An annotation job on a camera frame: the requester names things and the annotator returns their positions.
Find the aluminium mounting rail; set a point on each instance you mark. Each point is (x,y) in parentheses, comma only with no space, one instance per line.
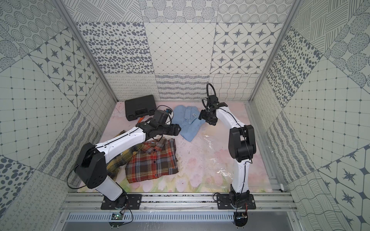
(179,202)

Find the yellow plaid shirt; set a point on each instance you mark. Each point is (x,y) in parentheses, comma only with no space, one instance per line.
(113,167)

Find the orange handled screwdriver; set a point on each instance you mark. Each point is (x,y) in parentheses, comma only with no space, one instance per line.
(141,119)

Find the red plaid folded shirt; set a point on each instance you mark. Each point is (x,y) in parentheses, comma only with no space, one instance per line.
(153,160)

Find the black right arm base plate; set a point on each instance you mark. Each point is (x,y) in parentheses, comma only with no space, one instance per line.
(230,201)

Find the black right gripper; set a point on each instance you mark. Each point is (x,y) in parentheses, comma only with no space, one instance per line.
(202,116)

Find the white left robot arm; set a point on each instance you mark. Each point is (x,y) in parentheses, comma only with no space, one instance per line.
(91,165)

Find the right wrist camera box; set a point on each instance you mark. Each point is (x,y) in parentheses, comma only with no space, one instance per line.
(212,100)

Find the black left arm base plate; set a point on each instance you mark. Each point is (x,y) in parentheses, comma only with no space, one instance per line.
(121,201)

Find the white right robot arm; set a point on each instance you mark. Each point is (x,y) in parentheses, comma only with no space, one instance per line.
(241,146)

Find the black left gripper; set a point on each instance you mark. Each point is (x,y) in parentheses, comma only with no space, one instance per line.
(172,129)

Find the light blue shirt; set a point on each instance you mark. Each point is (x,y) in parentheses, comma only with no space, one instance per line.
(187,117)

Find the black plastic tool case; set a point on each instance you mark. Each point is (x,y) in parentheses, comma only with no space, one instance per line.
(140,107)

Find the clear plastic vacuum bag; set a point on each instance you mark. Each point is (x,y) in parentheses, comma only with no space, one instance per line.
(207,155)

